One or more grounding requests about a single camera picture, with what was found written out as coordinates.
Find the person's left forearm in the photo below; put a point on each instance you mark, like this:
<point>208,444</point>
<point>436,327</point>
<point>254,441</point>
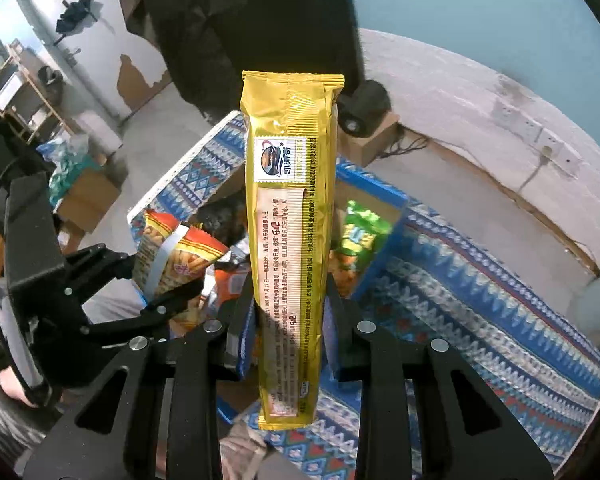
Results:
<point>0,425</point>

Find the green peanut snack packet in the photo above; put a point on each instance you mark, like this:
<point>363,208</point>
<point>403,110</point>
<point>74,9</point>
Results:
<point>360,230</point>

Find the blue cardboard box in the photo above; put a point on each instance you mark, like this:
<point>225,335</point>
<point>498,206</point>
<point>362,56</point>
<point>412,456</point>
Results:
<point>380,260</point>

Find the long gold cracker packet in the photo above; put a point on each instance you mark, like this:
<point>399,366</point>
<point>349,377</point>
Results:
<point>290,210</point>

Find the blue patterned tablecloth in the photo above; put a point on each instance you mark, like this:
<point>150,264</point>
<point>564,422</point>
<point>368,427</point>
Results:
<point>455,300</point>

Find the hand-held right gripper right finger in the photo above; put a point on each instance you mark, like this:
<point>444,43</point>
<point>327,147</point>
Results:
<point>332,350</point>

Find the wooden shelf rack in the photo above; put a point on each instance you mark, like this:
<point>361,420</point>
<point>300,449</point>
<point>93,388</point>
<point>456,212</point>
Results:
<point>15,95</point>

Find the blue green plastic bag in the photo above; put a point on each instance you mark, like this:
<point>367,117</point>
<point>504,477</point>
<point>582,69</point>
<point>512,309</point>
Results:
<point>67,160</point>

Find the large brown cardboard box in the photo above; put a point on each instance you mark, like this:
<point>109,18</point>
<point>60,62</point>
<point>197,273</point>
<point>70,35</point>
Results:
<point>87,195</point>

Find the small brown cardboard box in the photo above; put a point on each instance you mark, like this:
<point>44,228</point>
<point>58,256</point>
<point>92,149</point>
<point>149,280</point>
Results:
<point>365,152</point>

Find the orange snack packet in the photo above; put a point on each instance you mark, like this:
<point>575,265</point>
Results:
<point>230,285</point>

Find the red orange snack bag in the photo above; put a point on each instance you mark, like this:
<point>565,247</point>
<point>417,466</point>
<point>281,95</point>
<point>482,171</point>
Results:
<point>180,260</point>

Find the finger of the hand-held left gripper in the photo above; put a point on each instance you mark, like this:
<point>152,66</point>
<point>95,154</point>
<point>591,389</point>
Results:
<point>140,325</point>
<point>100,265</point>

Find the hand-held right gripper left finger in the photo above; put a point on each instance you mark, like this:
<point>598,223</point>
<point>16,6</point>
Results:
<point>242,345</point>

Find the black curtain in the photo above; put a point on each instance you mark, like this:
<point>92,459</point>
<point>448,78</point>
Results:
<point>255,20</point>

